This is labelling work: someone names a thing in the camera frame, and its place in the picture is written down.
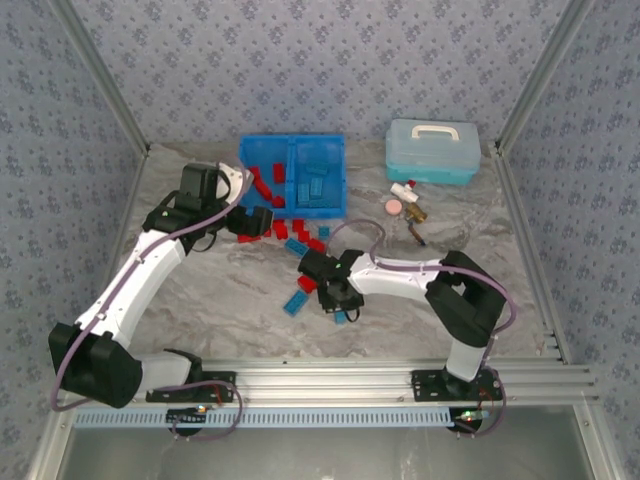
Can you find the long red lego brick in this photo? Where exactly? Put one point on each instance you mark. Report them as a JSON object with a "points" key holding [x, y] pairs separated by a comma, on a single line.
{"points": [[265, 188], [246, 239]]}

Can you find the large red lego brick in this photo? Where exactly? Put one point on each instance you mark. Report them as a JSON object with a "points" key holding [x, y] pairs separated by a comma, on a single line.
{"points": [[306, 284]]}

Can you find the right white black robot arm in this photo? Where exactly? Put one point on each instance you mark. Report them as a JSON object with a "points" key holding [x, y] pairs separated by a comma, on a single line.
{"points": [[400, 277]]}

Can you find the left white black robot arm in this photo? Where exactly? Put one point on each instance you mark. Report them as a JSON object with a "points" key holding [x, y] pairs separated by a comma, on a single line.
{"points": [[125, 285]]}

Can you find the pink round disc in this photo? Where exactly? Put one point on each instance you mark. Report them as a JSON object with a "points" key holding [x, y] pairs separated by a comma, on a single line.
{"points": [[392, 207]]}

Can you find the black controller board with LED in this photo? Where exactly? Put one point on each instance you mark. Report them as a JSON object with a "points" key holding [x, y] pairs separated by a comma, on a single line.
{"points": [[470, 417], [185, 416]]}

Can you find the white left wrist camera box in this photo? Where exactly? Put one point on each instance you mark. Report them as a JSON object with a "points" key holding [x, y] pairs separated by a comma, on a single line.
{"points": [[232, 180]]}

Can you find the aluminium table side rail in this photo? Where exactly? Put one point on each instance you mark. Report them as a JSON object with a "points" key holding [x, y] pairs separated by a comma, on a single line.
{"points": [[515, 200], [129, 200]]}

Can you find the aluminium frame cross rail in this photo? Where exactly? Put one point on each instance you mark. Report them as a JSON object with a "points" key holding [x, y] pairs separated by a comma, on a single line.
{"points": [[325, 380]]}

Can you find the aluminium frame post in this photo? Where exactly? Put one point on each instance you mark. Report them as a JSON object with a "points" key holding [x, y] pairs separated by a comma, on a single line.
{"points": [[102, 75], [542, 75]]}

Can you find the aluminium frame leg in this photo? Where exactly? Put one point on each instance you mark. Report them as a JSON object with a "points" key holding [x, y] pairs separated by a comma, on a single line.
{"points": [[597, 445], [47, 445]]}

